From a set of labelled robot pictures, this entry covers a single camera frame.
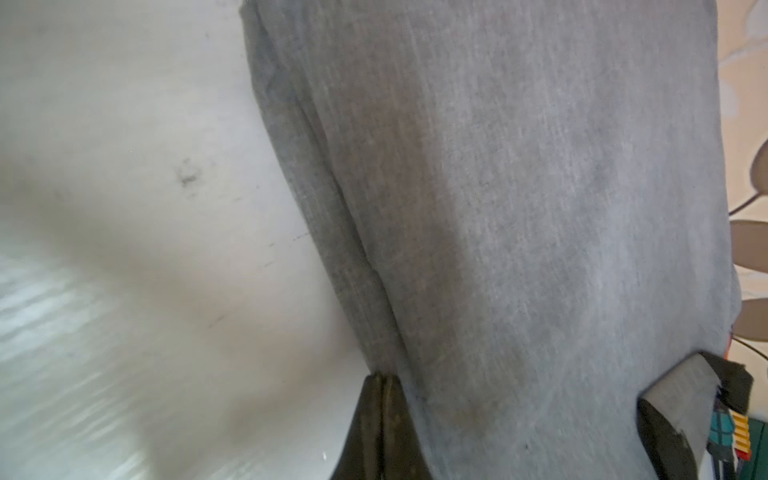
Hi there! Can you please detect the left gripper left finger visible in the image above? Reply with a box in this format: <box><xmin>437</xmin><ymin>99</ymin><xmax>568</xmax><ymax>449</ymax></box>
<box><xmin>330</xmin><ymin>374</ymin><xmax>384</xmax><ymax>480</ymax></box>

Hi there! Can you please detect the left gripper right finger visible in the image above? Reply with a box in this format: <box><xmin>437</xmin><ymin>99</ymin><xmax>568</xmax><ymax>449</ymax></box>
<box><xmin>383</xmin><ymin>376</ymin><xmax>432</xmax><ymax>480</ymax></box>

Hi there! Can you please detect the grey laptop bag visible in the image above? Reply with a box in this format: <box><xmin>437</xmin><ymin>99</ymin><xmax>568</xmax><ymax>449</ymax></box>
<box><xmin>241</xmin><ymin>1</ymin><xmax>741</xmax><ymax>479</ymax></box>

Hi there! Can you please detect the black screwdriver bit set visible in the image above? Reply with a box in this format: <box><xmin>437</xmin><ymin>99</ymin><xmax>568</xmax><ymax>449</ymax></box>
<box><xmin>707</xmin><ymin>399</ymin><xmax>751</xmax><ymax>463</ymax></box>

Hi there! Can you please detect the green plastic tool case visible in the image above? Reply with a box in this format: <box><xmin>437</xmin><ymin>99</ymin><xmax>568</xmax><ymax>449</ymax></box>
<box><xmin>739</xmin><ymin>418</ymin><xmax>768</xmax><ymax>480</ymax></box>

